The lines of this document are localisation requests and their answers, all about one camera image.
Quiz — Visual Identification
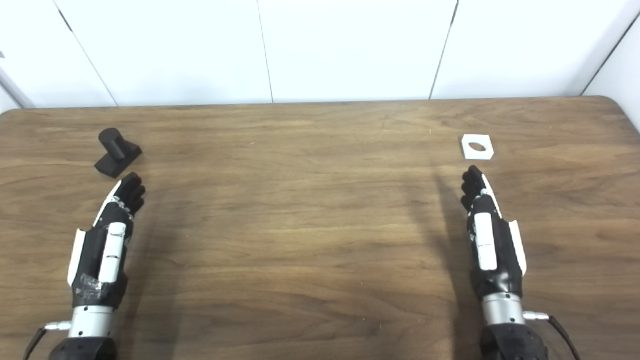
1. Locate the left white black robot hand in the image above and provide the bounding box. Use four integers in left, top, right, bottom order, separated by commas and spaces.
67, 172, 147, 310

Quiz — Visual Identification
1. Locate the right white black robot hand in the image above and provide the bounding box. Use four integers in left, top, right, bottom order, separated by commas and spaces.
460, 165, 528, 301

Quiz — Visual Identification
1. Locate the white square piece with hole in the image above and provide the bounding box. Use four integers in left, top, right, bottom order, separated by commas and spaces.
461, 134, 495, 161

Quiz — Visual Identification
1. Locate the black peg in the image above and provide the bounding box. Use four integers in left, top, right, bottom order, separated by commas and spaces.
94, 128, 143, 179

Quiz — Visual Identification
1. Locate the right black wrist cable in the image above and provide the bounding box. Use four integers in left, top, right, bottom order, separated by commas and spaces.
523, 311, 582, 360

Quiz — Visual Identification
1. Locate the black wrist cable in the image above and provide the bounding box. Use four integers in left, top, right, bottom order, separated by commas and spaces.
22, 322, 73, 360
523, 311, 582, 360

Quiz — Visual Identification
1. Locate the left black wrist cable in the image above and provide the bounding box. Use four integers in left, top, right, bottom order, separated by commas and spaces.
22, 322, 73, 360

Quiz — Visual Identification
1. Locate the grey wall corner trim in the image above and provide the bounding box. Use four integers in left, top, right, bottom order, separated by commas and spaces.
0, 50, 36, 109

